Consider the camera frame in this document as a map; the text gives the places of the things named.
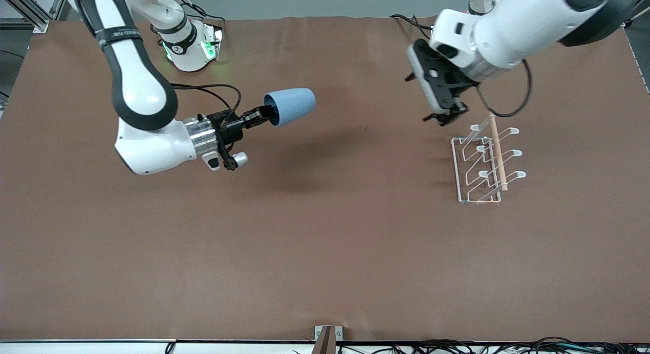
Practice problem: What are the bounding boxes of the blue plastic cup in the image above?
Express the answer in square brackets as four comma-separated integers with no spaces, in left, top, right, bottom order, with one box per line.
[263,88,316,127]

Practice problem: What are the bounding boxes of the right arm base connector plate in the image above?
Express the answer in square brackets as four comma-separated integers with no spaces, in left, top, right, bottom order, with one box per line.
[202,26,224,61]

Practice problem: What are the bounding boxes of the brown table cover sheet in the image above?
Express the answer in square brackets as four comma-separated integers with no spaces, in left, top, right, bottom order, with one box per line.
[0,16,650,343]

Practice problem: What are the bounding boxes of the white wire cup holder rack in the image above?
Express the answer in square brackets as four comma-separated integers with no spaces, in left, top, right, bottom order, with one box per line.
[451,111,527,206]

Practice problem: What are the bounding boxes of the black left arm base cable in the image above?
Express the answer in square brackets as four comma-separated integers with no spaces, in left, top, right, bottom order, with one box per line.
[390,14,432,40]

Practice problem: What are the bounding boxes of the black arm base cable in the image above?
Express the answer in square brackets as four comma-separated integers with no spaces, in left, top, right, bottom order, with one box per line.
[173,0,225,28]
[390,14,432,40]

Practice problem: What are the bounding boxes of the black right arm base cable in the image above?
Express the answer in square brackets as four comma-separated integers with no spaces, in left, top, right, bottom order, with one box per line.
[173,0,225,28]

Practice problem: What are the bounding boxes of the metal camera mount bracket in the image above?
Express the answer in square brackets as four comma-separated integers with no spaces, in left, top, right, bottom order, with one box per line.
[313,326,344,354]

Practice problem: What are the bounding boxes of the aluminium frame profile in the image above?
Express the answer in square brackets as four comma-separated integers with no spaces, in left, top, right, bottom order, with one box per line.
[0,0,66,34]

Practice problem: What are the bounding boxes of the tangled black cable bundle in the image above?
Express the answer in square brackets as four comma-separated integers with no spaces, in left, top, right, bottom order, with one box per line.
[335,336,650,354]

